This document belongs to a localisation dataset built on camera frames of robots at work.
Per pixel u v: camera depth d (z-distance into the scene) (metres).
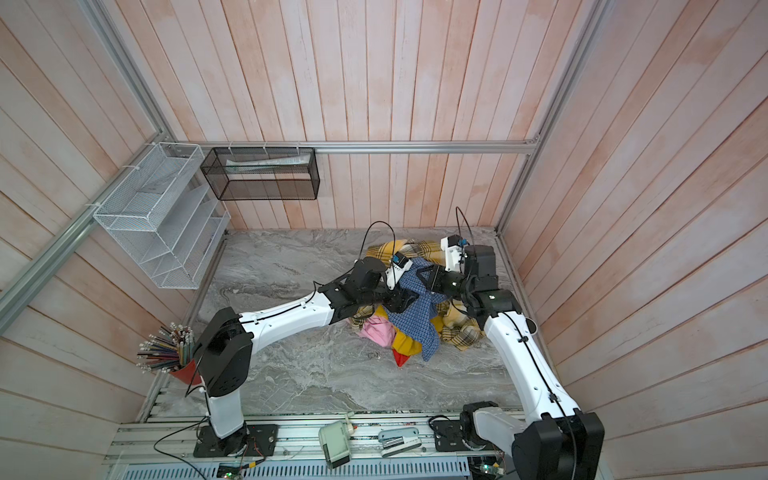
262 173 1.04
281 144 0.95
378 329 0.83
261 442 0.73
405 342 0.83
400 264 0.72
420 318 0.76
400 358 0.86
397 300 0.73
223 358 0.46
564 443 0.37
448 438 0.73
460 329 0.85
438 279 0.66
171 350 0.78
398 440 0.72
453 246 0.69
